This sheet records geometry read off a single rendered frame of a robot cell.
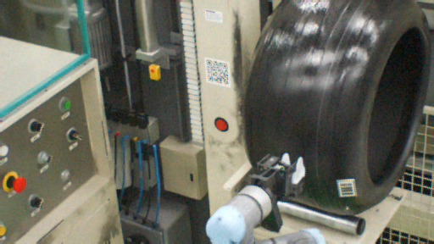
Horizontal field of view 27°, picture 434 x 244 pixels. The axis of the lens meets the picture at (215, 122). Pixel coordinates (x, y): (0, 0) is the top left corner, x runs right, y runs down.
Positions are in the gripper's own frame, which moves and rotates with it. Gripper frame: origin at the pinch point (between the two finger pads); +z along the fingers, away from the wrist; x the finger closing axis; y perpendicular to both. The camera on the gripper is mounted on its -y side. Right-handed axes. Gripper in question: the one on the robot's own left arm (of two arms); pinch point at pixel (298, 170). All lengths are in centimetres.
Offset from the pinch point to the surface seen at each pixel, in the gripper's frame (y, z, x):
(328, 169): 1.6, 1.5, -6.7
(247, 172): -17.6, 21.5, 25.0
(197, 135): -12, 24, 43
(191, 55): 12.8, 21.3, 42.6
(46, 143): -6, -11, 66
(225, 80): 8.0, 20.7, 31.9
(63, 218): -26, -12, 62
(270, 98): 15.5, 1.7, 8.6
